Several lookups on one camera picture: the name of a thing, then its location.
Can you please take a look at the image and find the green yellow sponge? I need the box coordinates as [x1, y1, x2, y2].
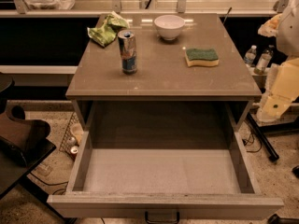
[185, 49, 219, 67]

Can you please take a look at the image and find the open top drawer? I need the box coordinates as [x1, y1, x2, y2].
[46, 101, 285, 221]

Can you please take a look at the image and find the red bull can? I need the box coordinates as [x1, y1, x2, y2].
[118, 30, 137, 75]

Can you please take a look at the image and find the black drawer handle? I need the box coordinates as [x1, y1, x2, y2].
[144, 212, 180, 224]

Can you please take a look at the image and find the green chip bag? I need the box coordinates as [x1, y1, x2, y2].
[87, 11, 129, 48]

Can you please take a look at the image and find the clear water bottle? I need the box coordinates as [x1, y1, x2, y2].
[243, 45, 257, 67]

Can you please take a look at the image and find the black stand leg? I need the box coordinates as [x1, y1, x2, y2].
[247, 113, 279, 162]

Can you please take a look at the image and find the dark capped water bottle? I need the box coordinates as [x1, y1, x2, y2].
[254, 45, 274, 75]

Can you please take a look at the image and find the grey drawer cabinet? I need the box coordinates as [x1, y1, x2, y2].
[66, 13, 261, 125]

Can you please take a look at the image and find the wire waste basket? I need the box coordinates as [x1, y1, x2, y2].
[59, 112, 83, 160]

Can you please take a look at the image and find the white ceramic bowl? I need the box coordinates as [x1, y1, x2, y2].
[154, 15, 185, 40]

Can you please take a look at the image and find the black chair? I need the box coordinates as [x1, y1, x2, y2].
[0, 73, 76, 224]

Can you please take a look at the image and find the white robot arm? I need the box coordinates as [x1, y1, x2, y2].
[257, 0, 299, 122]

